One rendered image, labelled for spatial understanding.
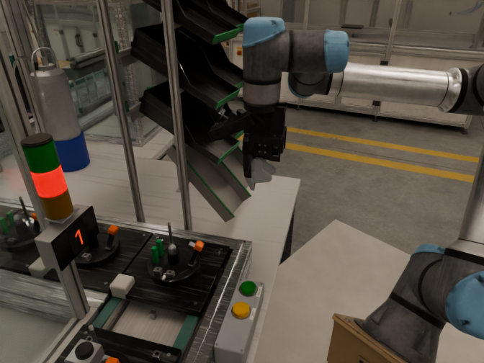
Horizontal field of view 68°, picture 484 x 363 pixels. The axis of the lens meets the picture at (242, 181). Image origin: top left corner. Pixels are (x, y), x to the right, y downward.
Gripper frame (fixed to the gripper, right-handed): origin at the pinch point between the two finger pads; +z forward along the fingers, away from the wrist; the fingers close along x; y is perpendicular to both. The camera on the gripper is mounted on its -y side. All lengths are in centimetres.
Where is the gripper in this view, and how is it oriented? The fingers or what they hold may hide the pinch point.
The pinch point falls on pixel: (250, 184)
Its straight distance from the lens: 83.5
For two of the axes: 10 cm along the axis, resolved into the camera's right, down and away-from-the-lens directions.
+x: 2.6, -4.9, 8.3
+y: 9.6, 1.4, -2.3
